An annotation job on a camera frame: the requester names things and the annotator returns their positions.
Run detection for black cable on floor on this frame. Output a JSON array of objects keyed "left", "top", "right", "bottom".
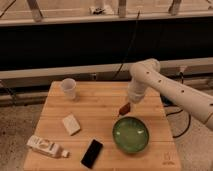
[{"left": 159, "top": 89, "right": 200, "bottom": 139}]

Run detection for red pepper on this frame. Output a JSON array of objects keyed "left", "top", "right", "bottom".
[{"left": 119, "top": 103, "right": 131, "bottom": 116}]

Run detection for wooden table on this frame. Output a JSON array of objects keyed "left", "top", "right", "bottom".
[{"left": 24, "top": 82, "right": 181, "bottom": 171}]

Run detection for black hanging cable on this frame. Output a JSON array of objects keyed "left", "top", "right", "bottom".
[{"left": 111, "top": 11, "right": 141, "bottom": 81}]

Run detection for black smartphone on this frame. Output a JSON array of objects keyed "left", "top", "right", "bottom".
[{"left": 81, "top": 139, "right": 103, "bottom": 169}]

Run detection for white sponge block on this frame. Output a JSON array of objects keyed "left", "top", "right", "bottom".
[{"left": 62, "top": 115, "right": 81, "bottom": 136}]

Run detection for green ceramic bowl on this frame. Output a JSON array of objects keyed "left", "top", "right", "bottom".
[{"left": 112, "top": 117, "right": 149, "bottom": 154}]

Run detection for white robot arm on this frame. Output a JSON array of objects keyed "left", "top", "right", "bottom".
[{"left": 127, "top": 59, "right": 213, "bottom": 131}]

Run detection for clear plastic cup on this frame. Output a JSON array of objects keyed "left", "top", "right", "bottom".
[{"left": 60, "top": 78, "right": 76, "bottom": 100}]

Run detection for white plastic bottle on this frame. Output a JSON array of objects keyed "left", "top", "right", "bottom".
[{"left": 27, "top": 135, "right": 69, "bottom": 158}]

